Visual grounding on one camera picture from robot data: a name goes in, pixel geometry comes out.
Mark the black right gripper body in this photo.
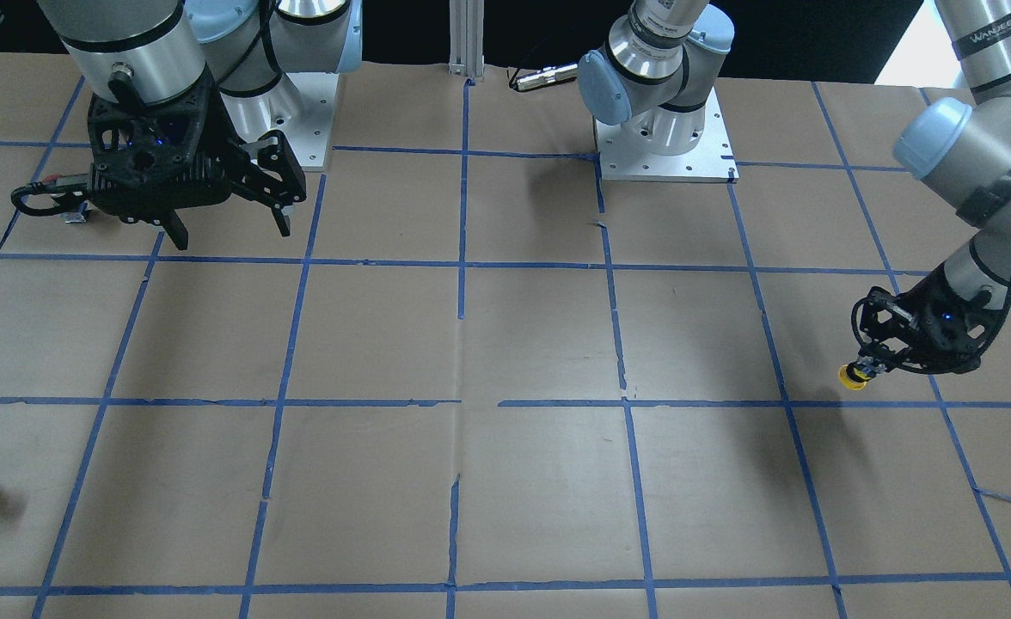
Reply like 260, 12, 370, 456
86, 65, 259, 226

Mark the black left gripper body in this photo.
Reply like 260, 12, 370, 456
851, 273, 1006, 376

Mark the yellow push button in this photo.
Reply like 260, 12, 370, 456
838, 359, 880, 391

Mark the aluminium frame post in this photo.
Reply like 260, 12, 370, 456
448, 0, 485, 83

